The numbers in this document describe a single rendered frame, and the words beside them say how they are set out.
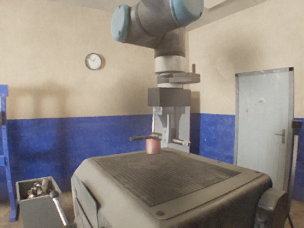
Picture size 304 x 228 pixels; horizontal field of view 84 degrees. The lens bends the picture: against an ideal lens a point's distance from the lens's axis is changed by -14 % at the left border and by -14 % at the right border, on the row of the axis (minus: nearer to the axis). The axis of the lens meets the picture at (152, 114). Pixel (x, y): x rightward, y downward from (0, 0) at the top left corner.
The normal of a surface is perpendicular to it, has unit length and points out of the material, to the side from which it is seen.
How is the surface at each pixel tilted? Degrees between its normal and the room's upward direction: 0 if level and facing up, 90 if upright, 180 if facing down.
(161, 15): 136
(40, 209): 90
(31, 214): 90
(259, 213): 90
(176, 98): 90
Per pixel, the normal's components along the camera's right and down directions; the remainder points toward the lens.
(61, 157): 0.54, 0.04
